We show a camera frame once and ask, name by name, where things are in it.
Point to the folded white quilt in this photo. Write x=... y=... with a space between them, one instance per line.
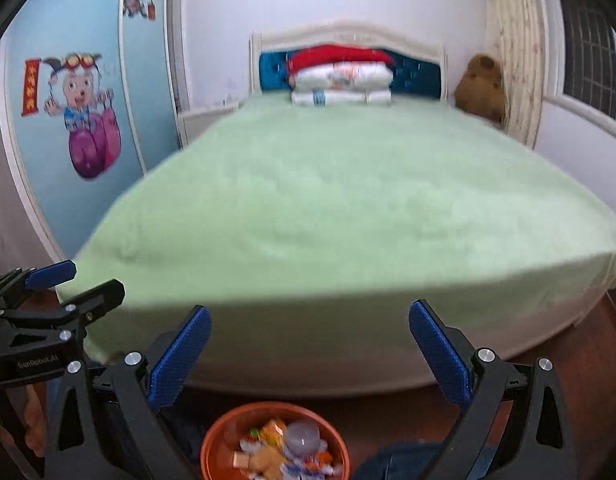
x=323 y=98

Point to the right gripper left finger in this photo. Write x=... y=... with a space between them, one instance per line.
x=104 y=423

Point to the orange snack pouch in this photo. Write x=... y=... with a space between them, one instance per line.
x=271 y=434

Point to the orange trash basin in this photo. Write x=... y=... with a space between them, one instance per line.
x=229 y=435

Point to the grey lidded round container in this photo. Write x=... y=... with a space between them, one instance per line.
x=302 y=438

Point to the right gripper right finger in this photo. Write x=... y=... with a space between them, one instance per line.
x=536 y=441

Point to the brown plush bear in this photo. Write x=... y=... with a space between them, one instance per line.
x=480 y=89

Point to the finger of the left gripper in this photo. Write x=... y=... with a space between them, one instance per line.
x=85 y=308
x=20 y=284

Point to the cream floral curtain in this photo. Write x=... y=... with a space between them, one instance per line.
x=515 y=36

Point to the window with grille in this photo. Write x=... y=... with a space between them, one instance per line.
x=581 y=61

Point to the blue white milk carton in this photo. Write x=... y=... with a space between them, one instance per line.
x=310 y=468

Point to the white bedside table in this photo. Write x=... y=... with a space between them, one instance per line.
x=193 y=123

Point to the white printed pillow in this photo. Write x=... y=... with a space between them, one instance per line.
x=368 y=76

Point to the blue cartoon wardrobe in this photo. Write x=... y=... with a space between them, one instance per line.
x=87 y=108

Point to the green bed blanket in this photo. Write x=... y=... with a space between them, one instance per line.
x=308 y=232

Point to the wooden cube block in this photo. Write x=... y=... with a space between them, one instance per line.
x=267 y=462

